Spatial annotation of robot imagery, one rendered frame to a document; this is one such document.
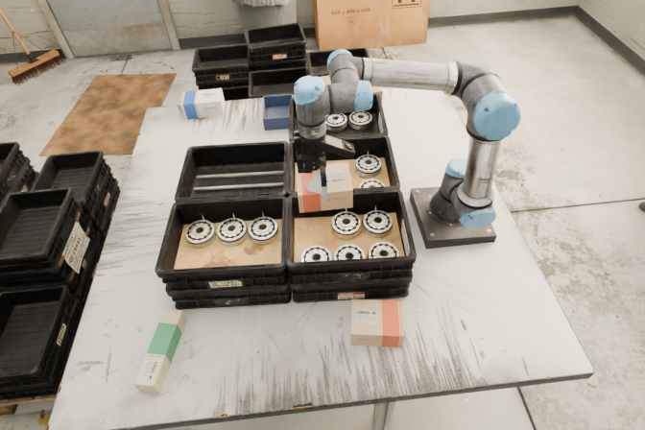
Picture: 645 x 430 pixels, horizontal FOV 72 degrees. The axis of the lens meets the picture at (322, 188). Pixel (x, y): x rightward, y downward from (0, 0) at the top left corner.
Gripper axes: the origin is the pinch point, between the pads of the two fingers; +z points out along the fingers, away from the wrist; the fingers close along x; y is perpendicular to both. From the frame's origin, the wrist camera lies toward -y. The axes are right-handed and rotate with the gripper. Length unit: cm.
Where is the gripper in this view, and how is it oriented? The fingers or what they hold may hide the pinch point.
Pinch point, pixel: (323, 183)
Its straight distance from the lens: 132.4
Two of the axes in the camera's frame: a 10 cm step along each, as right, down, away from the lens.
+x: 1.0, 7.1, -7.0
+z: 0.5, 7.0, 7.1
